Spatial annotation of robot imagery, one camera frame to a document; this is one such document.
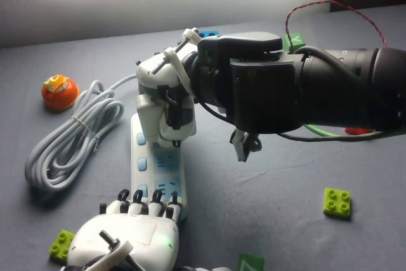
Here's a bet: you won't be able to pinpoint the red twisted wire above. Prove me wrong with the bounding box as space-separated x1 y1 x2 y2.
284 1 390 50

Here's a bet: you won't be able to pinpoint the white power strip blue sockets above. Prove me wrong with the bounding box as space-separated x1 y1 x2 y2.
130 114 188 221

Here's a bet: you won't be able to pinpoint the lime green toy brick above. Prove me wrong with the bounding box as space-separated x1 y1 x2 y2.
48 229 75 265
322 187 352 221

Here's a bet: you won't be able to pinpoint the red toy brick plate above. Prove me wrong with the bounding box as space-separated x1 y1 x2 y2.
344 126 375 135

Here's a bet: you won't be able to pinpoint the green cube with letter Y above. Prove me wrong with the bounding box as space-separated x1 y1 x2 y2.
283 32 306 53

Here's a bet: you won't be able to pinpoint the green cube with seven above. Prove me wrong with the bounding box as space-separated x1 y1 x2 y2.
237 252 266 271

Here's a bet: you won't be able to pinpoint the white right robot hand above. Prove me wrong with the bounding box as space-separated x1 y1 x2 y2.
135 42 198 149

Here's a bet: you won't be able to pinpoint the grey table cloth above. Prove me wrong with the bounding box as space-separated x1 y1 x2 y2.
0 6 406 271

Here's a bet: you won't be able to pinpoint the green cable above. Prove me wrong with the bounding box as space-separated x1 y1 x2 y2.
303 123 406 140

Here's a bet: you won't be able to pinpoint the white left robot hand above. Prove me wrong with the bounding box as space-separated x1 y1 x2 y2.
65 188 231 271

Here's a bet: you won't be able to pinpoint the orange toy cake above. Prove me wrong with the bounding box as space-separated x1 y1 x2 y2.
41 74 80 112

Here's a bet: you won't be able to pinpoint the grey power strip cable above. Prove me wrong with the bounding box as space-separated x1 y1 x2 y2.
24 74 139 192

